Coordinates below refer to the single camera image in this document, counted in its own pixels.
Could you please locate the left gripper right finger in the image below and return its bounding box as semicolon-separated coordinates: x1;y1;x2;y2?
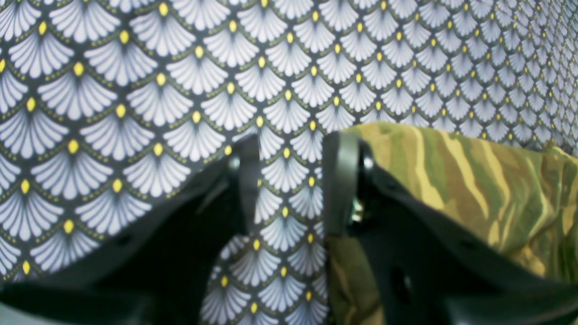
322;132;577;325

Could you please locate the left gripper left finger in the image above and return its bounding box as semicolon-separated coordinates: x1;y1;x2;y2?
1;135;260;325

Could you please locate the camouflage T-shirt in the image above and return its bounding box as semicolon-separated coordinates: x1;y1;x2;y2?
327;123;577;325

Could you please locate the purple fan-pattern table cloth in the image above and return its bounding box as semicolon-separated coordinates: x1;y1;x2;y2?
0;0;577;325

